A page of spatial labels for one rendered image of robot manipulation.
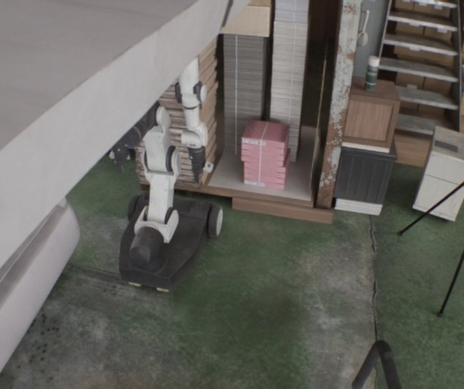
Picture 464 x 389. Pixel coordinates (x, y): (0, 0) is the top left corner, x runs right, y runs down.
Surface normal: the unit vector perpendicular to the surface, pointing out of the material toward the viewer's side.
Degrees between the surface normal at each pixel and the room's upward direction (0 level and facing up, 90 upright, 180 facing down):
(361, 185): 90
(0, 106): 11
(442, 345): 0
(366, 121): 90
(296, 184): 0
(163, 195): 60
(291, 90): 90
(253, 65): 90
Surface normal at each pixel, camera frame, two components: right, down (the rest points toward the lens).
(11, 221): 0.92, 0.39
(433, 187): -0.47, 0.55
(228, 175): 0.00, -0.78
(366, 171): -0.22, 0.61
